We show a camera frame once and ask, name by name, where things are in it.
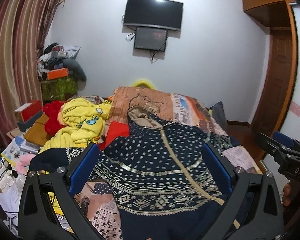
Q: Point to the wooden board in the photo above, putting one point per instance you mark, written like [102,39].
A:
[37,134]

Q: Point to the pink plush toy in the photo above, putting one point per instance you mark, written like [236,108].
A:
[23,163]

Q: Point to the right hand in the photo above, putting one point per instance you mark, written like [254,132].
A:
[287,195]

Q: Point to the large black wall television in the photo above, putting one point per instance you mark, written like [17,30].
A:
[163,14]

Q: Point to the orange shoe box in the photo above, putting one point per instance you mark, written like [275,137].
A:
[57,73]

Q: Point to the navy patterned hooded sweater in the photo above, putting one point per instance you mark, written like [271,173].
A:
[158,177]

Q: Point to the wooden wardrobe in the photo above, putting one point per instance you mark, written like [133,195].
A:
[278,16]

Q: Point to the yellow curved headboard tube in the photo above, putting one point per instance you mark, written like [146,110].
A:
[141,83]

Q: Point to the grey garment on pile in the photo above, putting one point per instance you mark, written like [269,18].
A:
[74,69]

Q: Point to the small black wall monitor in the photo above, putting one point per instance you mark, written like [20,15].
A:
[150,39]

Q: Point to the red and white box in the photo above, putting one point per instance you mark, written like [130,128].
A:
[28,110]

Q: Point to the red folded garment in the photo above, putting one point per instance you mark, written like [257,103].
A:
[114,130]

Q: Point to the yellow cartoon print blanket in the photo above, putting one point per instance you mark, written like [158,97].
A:
[84,123]

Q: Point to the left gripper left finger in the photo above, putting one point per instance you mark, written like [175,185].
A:
[36,216]

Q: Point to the printed newspaper pattern bedspread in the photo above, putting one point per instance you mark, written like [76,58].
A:
[96,200]

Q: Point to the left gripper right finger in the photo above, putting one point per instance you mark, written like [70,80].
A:
[252,209]

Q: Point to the green patterned covered cabinet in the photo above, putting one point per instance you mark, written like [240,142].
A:
[59,89]

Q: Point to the red and beige striped curtain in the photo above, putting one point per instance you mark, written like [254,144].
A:
[24,25]

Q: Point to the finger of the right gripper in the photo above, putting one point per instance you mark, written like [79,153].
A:
[272,147]
[283,139]

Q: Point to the pile of clutter on cabinet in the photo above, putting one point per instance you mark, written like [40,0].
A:
[53,57]

